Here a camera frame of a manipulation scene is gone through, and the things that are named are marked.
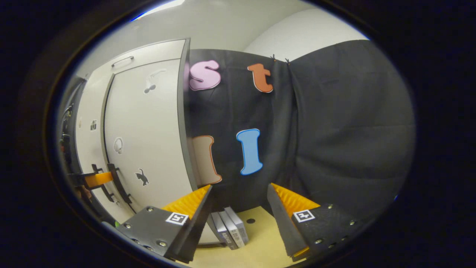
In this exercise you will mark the black backdrop cloth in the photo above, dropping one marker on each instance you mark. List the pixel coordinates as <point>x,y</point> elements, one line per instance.
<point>334,130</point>

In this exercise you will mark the cream cabinet drawer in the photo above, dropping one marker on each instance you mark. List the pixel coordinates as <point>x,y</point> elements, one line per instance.
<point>156,54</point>

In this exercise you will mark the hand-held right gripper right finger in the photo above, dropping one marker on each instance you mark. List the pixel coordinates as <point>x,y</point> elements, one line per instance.
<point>282,227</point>

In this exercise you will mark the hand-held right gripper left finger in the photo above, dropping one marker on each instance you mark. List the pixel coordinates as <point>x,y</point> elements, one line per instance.
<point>193,230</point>

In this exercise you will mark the white cabinet door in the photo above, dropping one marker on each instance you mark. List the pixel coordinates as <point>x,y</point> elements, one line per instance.
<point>156,130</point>

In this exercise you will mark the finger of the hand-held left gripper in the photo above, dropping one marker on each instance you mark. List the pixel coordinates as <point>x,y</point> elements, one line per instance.
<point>98,179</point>

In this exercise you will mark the grey book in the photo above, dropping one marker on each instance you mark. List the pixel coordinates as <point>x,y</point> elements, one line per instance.
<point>241,225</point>
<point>234,232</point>
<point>223,238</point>

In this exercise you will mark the white shoe cabinet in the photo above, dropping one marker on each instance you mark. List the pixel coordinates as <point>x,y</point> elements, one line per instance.
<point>163,111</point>

